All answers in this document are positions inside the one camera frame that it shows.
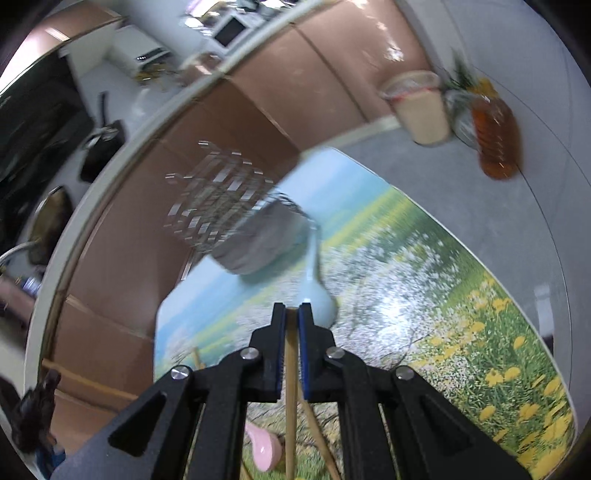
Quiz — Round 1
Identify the black glass range hood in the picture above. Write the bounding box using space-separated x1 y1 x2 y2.
0 51 95 250

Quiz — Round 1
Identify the plastic bag with green onions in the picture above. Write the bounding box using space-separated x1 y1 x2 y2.
441 55 490 148

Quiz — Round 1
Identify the light blue ceramic spoon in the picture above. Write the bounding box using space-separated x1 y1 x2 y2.
302 222 338 329

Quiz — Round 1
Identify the amber oil bottle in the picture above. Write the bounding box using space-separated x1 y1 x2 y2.
468 80 522 182

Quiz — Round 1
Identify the brown kitchen cabinet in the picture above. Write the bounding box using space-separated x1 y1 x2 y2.
44 0 437 457

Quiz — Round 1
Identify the pink ceramic spoon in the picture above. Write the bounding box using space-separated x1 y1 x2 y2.
245 422 283 472

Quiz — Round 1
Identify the white microwave oven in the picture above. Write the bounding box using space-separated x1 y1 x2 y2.
210 14 254 49

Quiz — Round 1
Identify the flower meadow printed mat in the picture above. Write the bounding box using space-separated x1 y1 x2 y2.
152 147 578 480

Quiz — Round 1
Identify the metal wok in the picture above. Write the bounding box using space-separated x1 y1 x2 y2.
28 185 75 266

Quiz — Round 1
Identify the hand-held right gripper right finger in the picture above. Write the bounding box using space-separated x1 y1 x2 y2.
298 302 532 480

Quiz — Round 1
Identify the black frying pan with lid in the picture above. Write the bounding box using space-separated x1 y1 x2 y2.
81 92 127 183

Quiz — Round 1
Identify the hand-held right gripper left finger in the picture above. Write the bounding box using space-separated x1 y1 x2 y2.
51 302 286 480

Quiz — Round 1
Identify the metal wire utensil holder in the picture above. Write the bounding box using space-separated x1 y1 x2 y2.
164 141 321 275

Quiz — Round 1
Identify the white water heater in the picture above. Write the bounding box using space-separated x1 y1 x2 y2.
111 25 171 77

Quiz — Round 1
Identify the beige trash bin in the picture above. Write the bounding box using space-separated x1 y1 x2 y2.
379 69 453 146

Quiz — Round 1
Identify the brown hood casing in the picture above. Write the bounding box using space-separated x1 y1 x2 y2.
9 18 123 70

